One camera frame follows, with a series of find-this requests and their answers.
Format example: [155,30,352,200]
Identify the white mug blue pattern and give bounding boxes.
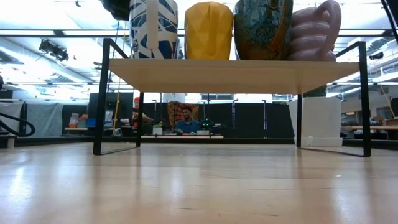
[129,0,180,60]

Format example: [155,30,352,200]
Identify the yellow faceted mug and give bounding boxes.
[184,1,234,60]

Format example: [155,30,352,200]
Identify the dark teal speckled mug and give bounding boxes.
[233,0,294,61]

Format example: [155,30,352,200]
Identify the lavender ribbed mug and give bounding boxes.
[287,0,343,62]

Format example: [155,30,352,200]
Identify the black ceiling spotlights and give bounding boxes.
[39,39,70,62]

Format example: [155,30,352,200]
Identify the yellow pole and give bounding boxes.
[113,90,121,131]

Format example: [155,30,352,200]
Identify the person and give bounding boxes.
[174,106,201,135]
[132,96,154,128]

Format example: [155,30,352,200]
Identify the orange mandala tapestry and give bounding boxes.
[167,101,200,134]

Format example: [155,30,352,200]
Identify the stacked colourful storage bins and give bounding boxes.
[68,113,97,129]

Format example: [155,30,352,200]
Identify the wooden shelf riser black legs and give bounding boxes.
[92,37,373,158]

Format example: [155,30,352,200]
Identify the white hexagonal planter pot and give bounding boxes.
[288,96,343,148]

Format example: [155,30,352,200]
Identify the thick black hose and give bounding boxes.
[0,111,36,138]

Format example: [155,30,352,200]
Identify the black partition wall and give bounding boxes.
[141,102,295,139]

